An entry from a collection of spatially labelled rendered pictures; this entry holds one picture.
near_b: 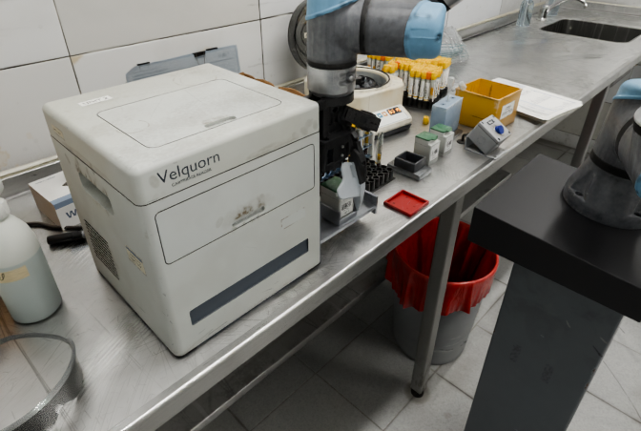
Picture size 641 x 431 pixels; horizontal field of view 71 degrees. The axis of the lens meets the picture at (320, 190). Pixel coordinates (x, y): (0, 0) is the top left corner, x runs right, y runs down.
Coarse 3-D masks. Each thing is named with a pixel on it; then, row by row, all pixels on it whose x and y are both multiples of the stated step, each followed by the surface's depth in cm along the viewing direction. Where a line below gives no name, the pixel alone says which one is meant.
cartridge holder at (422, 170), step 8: (408, 152) 107; (392, 160) 108; (400, 160) 104; (408, 160) 108; (416, 160) 107; (424, 160) 105; (400, 168) 105; (408, 168) 104; (416, 168) 103; (424, 168) 105; (416, 176) 103
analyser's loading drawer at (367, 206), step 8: (368, 192) 88; (368, 200) 88; (376, 200) 87; (320, 208) 83; (328, 208) 82; (368, 208) 87; (376, 208) 88; (320, 216) 84; (328, 216) 83; (336, 216) 81; (352, 216) 84; (360, 216) 85; (320, 224) 82; (328, 224) 82; (336, 224) 82; (344, 224) 82; (320, 232) 80; (328, 232) 80; (336, 232) 81; (320, 240) 78
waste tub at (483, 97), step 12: (468, 84) 130; (480, 84) 135; (492, 84) 132; (504, 84) 129; (468, 96) 125; (480, 96) 122; (492, 96) 133; (504, 96) 131; (516, 96) 125; (468, 108) 126; (480, 108) 123; (492, 108) 121; (504, 108) 123; (516, 108) 129; (468, 120) 127; (480, 120) 125; (504, 120) 126
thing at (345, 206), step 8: (320, 192) 82; (328, 192) 81; (320, 200) 83; (328, 200) 82; (336, 200) 80; (344, 200) 81; (352, 200) 83; (336, 208) 81; (344, 208) 82; (352, 208) 84; (344, 216) 83
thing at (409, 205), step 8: (400, 192) 98; (408, 192) 98; (384, 200) 95; (392, 200) 96; (400, 200) 96; (408, 200) 96; (416, 200) 96; (424, 200) 95; (392, 208) 93; (400, 208) 92; (408, 208) 93; (416, 208) 93
